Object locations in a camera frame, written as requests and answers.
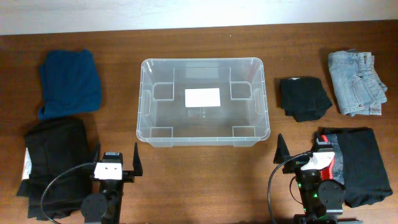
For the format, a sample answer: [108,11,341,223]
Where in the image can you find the white label in bin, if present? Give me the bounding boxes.
[185,88,221,108]

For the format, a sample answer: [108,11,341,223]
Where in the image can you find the black garment with tag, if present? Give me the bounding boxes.
[17,118,92,220]

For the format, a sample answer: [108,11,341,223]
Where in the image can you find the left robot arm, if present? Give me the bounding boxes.
[80,144,143,224]

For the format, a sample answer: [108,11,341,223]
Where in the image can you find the folded light blue jeans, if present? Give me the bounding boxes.
[328,49,387,116]

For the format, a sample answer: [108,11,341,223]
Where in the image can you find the folded blue cloth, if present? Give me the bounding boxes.
[38,49,102,120]

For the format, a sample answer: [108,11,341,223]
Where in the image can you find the clear plastic storage bin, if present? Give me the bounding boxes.
[136,57,271,147]

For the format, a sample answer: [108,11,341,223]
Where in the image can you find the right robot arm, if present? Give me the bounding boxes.
[271,134,345,224]

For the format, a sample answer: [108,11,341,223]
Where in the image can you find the small folded black shirt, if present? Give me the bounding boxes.
[280,77,332,122]

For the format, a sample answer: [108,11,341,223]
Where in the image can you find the black shorts with red trim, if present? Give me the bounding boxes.
[321,128,393,208]

